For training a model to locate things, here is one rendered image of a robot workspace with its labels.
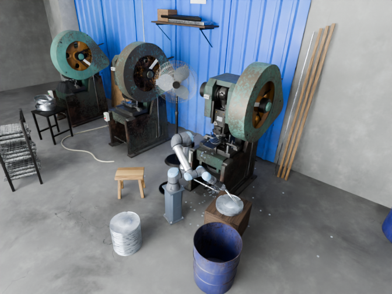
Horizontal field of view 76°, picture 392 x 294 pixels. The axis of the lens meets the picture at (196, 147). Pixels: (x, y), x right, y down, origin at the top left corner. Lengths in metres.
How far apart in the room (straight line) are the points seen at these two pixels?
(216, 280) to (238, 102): 1.55
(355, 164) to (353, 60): 1.35
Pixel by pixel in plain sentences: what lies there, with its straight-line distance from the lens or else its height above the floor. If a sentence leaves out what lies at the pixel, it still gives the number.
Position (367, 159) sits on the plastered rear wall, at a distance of 3.91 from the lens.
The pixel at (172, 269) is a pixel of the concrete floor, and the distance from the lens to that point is 2.68.
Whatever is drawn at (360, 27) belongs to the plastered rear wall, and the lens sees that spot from 3.58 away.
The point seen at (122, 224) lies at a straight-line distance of 2.66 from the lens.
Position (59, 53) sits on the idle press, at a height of 1.42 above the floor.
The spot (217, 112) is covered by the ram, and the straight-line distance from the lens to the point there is 2.93.
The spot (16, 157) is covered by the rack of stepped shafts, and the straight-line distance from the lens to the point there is 3.88.
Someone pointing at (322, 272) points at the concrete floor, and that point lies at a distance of 2.99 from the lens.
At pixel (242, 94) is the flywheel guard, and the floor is 1.52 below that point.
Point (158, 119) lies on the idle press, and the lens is 4.36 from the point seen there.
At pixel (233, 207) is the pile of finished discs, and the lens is 2.72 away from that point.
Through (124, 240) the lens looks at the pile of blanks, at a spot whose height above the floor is 0.23.
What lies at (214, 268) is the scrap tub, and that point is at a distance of 2.22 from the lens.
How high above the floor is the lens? 2.22
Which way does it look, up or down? 30 degrees down
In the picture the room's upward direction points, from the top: 3 degrees clockwise
